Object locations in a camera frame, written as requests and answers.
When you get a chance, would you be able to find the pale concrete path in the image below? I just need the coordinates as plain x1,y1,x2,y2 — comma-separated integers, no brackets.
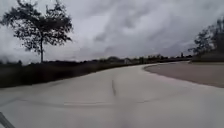
0,61,224,128

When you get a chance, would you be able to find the lone dark tree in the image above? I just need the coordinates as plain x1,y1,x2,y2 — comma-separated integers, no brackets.
0,0,74,64

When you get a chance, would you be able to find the dark overgrown verge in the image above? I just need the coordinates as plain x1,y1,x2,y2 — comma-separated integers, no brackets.
0,56,193,89

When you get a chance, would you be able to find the brown bare ground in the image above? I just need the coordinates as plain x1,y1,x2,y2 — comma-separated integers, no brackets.
143,61,224,89

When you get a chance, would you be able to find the clump of trees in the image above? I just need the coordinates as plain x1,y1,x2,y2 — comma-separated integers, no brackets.
187,16,224,63

